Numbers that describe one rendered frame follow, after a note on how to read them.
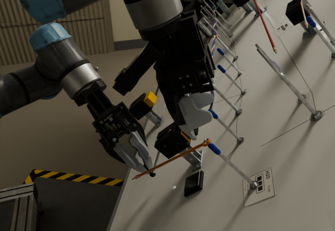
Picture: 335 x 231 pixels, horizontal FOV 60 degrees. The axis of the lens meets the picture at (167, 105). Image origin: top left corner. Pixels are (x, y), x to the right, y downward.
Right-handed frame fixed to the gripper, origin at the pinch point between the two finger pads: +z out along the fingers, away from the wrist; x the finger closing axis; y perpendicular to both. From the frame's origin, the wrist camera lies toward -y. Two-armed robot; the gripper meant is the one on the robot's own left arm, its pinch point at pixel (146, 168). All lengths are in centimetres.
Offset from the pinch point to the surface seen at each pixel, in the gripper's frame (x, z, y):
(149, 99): 13.8, -12.2, -18.5
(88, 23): 68, -140, -271
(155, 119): 12.8, -6.5, -23.7
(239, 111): 20.4, 1.7, 9.7
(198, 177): 5.4, 5.6, 12.0
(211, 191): 4.9, 7.7, 15.7
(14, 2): 13, -191, -250
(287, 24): 46.6, -6.0, 4.4
